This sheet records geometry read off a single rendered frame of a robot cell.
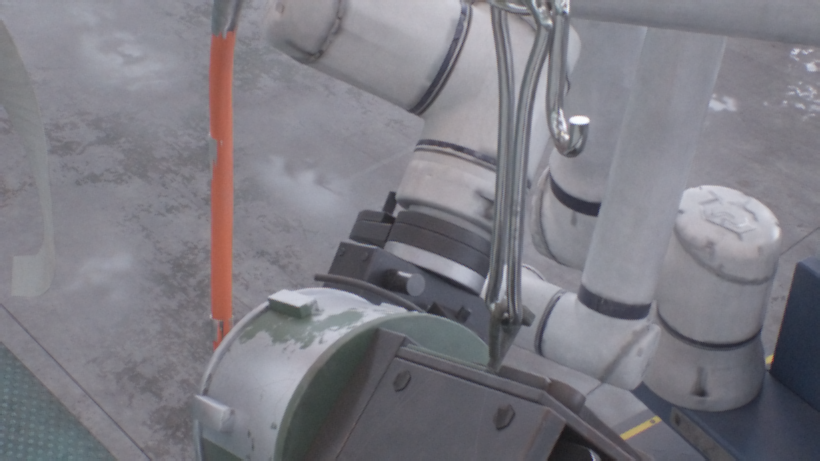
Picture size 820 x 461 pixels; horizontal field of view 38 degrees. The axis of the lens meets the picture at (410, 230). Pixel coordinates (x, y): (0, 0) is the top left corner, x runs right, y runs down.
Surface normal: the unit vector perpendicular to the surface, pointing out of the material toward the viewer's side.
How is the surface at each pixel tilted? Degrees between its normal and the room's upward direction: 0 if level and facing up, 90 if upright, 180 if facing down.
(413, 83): 91
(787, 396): 0
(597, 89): 99
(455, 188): 42
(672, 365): 68
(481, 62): 55
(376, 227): 51
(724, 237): 10
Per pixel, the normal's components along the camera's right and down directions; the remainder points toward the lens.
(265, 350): -0.57, -0.68
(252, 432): -0.82, -0.11
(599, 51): -0.30, 0.69
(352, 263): -0.75, -0.38
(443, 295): 0.55, 0.09
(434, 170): -0.45, -0.31
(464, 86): 0.04, 0.39
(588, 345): -0.51, 0.18
